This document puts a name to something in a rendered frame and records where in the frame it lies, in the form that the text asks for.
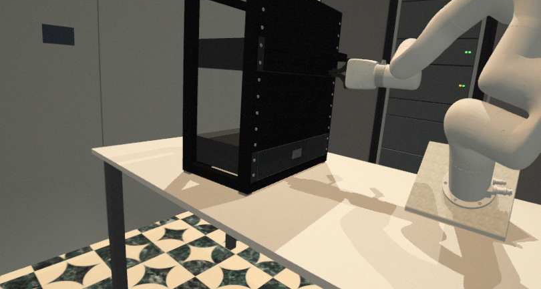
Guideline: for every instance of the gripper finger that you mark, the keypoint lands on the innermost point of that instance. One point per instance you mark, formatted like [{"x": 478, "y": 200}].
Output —
[
  {"x": 341, "y": 70},
  {"x": 341, "y": 76}
]

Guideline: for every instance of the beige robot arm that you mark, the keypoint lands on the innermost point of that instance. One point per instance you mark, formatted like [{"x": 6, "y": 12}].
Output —
[{"x": 512, "y": 74}]

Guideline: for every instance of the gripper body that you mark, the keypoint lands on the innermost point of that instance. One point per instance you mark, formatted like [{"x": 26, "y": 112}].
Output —
[{"x": 360, "y": 74}]

